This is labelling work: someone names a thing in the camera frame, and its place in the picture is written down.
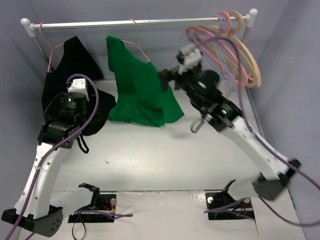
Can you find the blue hanger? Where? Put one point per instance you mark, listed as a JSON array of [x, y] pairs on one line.
[[229, 82]]

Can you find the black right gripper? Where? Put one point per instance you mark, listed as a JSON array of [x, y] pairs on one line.
[[164, 78]]

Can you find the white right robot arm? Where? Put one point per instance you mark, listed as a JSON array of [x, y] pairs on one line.
[[201, 86]]

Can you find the green t shirt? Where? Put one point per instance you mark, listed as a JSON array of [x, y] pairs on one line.
[[140, 96]]

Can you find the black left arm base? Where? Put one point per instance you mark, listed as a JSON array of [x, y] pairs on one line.
[[100, 201]]

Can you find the silver clothes rack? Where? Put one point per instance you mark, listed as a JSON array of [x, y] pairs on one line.
[[77, 63]]

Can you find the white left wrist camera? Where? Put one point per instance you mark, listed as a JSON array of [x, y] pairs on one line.
[[79, 86]]

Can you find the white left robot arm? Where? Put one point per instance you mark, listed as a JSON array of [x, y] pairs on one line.
[[33, 211]]

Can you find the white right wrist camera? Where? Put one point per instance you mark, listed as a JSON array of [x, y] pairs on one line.
[[189, 56]]

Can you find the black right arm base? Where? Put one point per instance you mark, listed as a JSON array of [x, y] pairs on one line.
[[221, 206]]

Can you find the wooden hanger front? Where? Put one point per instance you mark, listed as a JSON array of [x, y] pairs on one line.
[[254, 74]]

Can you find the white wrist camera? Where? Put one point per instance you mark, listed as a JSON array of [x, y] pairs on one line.
[[189, 56], [79, 86]]

